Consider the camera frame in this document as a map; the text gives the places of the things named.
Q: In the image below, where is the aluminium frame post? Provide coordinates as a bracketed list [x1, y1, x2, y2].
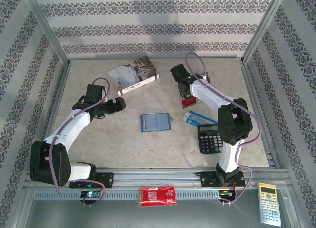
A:
[19, 0, 71, 66]
[241, 0, 291, 66]

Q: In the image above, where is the aluminium side rail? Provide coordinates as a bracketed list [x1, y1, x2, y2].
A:
[240, 61, 281, 169]
[34, 62, 71, 169]

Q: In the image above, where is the aluminium mounting rail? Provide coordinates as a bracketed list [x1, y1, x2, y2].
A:
[24, 167, 289, 189]

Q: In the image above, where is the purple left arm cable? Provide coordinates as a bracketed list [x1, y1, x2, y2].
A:
[48, 77, 111, 208]

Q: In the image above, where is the blue and white paper sleeve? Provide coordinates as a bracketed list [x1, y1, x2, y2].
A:
[183, 111, 219, 127]

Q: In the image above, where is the gold scientific calculator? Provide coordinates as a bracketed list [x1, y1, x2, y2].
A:
[257, 182, 282, 227]

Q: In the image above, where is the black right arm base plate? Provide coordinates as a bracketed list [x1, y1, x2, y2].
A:
[200, 171, 246, 188]

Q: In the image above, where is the black desk calculator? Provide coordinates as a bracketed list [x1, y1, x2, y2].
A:
[197, 123, 225, 154]

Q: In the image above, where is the grey slotted cable duct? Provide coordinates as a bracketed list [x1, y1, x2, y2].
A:
[33, 190, 223, 201]

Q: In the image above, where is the blue leather card holder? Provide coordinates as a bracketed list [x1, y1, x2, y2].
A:
[140, 113, 173, 133]

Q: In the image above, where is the paperback book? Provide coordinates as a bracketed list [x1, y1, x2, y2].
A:
[107, 56, 160, 96]

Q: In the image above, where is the aluminium back bar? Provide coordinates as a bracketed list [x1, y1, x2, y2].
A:
[68, 55, 244, 61]

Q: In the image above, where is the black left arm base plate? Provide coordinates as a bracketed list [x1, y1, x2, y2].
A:
[69, 172, 114, 189]

